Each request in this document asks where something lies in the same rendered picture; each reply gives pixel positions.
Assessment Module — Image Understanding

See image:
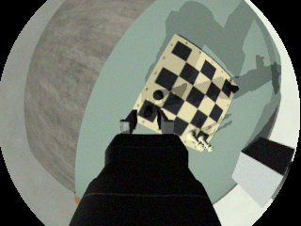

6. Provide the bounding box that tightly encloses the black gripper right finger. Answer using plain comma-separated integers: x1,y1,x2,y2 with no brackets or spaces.
157,109,175,134

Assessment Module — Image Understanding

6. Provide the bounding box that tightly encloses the white chess king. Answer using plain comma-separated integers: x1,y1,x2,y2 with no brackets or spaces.
186,130,204,151

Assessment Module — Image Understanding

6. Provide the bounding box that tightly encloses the black and cream chessboard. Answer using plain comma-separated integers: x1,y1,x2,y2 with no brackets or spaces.
133,34,237,152

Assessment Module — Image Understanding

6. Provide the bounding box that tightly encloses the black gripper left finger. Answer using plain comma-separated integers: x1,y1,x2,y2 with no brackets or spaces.
119,109,137,134

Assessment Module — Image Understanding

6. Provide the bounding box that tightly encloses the white queen chess piece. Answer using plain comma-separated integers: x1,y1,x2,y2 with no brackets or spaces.
198,135,214,152

